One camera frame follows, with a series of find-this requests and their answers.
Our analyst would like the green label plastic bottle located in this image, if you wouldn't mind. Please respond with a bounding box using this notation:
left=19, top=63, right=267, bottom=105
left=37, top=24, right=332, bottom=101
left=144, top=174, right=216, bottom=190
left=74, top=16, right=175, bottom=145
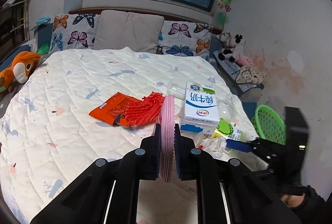
left=211, top=118, right=243, bottom=141

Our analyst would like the white paper ball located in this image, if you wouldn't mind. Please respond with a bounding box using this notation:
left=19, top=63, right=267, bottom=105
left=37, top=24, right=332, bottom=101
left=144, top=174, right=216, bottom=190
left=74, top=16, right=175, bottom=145
left=199, top=136, right=229, bottom=161

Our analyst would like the white milk carton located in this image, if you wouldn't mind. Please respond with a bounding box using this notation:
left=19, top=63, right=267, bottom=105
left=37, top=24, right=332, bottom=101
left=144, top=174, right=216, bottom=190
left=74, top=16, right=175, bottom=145
left=180, top=81, right=220, bottom=135

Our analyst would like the orange snack packet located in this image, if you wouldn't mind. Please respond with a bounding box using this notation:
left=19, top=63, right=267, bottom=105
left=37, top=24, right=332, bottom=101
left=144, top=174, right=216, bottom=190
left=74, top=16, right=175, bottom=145
left=89, top=92, right=142, bottom=127

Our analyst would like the red foam net sleeve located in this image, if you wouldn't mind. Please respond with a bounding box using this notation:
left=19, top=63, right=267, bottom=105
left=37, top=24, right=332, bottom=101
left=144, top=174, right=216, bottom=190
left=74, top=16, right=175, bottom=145
left=118, top=92, right=165, bottom=127

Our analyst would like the person's hand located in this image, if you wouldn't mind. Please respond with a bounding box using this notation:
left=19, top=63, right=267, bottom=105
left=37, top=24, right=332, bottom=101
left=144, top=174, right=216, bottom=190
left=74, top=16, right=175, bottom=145
left=280, top=193, right=306, bottom=208

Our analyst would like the green perforated waste basket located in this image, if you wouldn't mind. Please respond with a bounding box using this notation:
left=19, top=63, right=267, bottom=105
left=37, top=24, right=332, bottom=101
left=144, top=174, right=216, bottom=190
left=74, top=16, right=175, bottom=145
left=251, top=104, right=286, bottom=145

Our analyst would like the blue sofa mattress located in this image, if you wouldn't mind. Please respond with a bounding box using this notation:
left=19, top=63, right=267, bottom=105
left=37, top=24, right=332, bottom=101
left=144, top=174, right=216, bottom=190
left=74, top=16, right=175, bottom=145
left=208, top=35, right=265, bottom=119

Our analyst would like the spotted beige cloth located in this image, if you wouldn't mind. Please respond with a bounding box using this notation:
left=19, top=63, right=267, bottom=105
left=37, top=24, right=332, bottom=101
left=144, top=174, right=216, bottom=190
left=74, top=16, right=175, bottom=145
left=235, top=65, right=266, bottom=85

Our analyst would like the white quilted blanket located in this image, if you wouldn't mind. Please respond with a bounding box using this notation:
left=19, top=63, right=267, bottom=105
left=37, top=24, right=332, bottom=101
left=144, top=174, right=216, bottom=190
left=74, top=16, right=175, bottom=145
left=1, top=48, right=257, bottom=223

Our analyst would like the pink plush toy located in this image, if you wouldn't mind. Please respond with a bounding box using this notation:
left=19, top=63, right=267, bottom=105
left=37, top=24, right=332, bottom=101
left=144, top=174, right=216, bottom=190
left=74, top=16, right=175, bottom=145
left=236, top=55, right=254, bottom=67

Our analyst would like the small clear plastic container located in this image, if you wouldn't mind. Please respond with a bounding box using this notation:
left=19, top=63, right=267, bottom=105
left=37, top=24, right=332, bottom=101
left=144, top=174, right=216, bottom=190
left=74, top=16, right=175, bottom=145
left=167, top=79, right=186, bottom=100

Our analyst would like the black white cow plush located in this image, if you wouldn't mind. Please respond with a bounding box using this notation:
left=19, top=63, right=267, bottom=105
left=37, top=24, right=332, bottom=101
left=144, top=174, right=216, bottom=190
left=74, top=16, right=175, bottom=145
left=216, top=32, right=245, bottom=63

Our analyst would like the right butterfly print pillow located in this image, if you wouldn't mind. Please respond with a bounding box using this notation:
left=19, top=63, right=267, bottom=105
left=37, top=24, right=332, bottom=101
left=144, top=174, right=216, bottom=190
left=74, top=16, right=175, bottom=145
left=156, top=21, right=213, bottom=60

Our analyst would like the butterfly print pillow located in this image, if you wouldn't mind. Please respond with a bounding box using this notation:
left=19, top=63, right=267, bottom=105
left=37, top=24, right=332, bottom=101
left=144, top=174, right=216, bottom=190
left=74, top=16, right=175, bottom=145
left=49, top=14, right=100, bottom=54
left=156, top=21, right=213, bottom=60

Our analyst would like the orange plush toy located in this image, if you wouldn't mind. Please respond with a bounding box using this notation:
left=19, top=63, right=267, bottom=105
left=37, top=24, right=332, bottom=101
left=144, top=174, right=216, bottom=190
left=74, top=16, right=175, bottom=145
left=1, top=51, right=41, bottom=93

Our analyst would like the beige plain pillow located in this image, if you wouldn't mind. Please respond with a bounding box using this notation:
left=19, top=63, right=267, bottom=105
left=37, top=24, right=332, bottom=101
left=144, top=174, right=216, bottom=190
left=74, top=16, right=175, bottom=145
left=93, top=10, right=164, bottom=54

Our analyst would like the left butterfly print pillow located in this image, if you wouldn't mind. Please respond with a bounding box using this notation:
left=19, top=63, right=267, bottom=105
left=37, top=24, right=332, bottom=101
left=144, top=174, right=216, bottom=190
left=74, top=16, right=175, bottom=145
left=49, top=14, right=100, bottom=54

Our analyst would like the metal storage shelf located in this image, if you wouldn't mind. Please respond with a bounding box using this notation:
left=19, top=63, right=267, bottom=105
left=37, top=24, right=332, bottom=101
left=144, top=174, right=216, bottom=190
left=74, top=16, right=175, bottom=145
left=1, top=0, right=29, bottom=57

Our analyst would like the paper flower wall decoration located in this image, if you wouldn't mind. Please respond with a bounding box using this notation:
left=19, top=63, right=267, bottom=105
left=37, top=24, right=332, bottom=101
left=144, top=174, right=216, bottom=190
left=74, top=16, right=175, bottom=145
left=217, top=0, right=232, bottom=25

